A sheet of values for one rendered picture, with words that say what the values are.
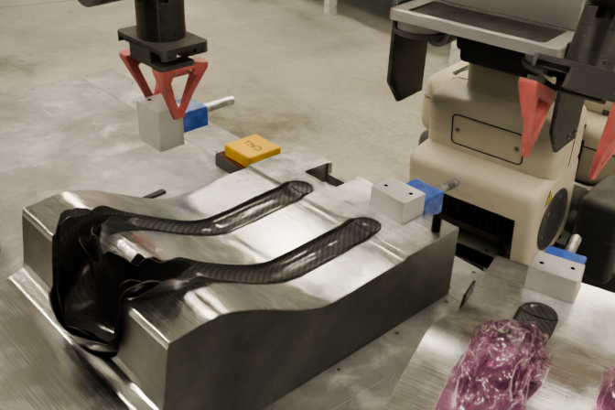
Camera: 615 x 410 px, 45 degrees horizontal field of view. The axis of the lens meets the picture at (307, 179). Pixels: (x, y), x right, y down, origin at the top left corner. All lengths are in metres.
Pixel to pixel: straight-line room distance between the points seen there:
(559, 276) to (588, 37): 0.24
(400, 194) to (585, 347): 0.24
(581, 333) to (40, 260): 0.53
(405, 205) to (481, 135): 0.38
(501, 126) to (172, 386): 0.70
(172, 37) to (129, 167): 0.30
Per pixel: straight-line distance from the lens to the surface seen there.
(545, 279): 0.81
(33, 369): 0.70
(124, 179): 1.10
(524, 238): 1.17
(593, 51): 0.76
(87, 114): 1.32
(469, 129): 1.18
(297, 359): 0.72
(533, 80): 0.76
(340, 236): 0.81
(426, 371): 0.64
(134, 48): 0.91
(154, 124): 0.93
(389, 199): 0.82
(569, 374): 0.67
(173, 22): 0.89
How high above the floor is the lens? 1.32
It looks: 28 degrees down
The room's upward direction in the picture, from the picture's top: 3 degrees clockwise
